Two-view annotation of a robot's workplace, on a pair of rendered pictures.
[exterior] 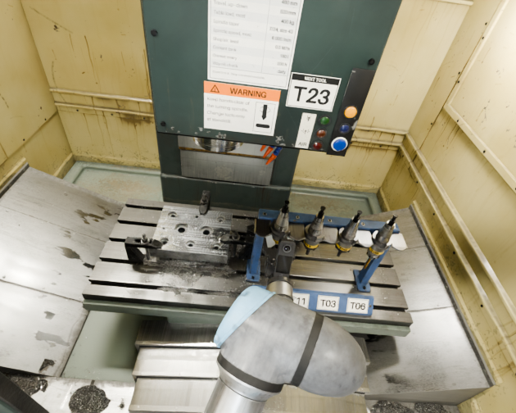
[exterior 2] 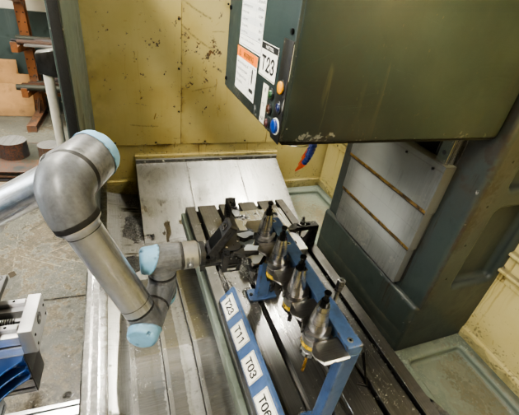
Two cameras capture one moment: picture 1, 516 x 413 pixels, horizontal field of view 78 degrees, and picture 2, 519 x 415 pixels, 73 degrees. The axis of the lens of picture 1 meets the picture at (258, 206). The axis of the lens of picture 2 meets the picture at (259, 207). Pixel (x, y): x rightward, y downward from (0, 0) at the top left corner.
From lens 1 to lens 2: 0.93 m
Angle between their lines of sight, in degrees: 55
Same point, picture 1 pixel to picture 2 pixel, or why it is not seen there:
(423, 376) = not seen: outside the picture
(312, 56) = (270, 25)
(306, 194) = (477, 375)
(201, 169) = (349, 220)
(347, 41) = (283, 10)
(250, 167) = (384, 244)
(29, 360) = (150, 226)
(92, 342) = not seen: hidden behind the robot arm
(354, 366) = (45, 179)
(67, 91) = not seen: hidden behind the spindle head
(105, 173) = (323, 203)
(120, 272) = (211, 217)
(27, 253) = (215, 189)
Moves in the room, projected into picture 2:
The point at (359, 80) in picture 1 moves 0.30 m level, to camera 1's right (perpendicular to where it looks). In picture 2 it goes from (286, 52) to (366, 101)
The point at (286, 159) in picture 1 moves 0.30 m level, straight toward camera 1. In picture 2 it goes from (425, 263) to (348, 267)
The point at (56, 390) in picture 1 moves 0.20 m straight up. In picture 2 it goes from (135, 248) to (133, 214)
